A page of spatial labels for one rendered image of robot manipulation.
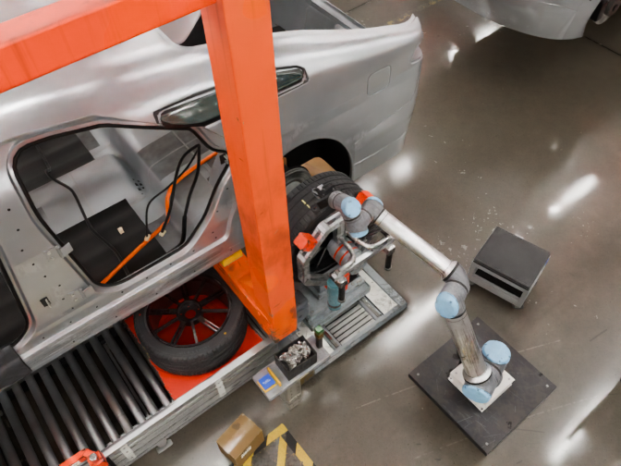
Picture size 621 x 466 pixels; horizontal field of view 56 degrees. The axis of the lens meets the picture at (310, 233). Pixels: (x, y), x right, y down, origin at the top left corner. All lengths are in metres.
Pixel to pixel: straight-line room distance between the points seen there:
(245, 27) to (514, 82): 4.33
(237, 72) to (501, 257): 2.60
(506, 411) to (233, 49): 2.54
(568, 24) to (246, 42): 3.59
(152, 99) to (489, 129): 3.41
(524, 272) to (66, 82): 2.90
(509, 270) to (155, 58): 2.53
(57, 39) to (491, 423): 2.87
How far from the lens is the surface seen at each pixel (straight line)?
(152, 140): 3.83
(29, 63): 1.68
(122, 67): 2.77
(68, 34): 1.68
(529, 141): 5.41
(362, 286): 4.04
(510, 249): 4.15
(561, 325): 4.34
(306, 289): 3.92
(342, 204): 2.76
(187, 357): 3.47
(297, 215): 3.13
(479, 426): 3.55
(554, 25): 5.12
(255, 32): 1.92
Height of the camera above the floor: 3.55
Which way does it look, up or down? 53 degrees down
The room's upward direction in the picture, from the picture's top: 2 degrees counter-clockwise
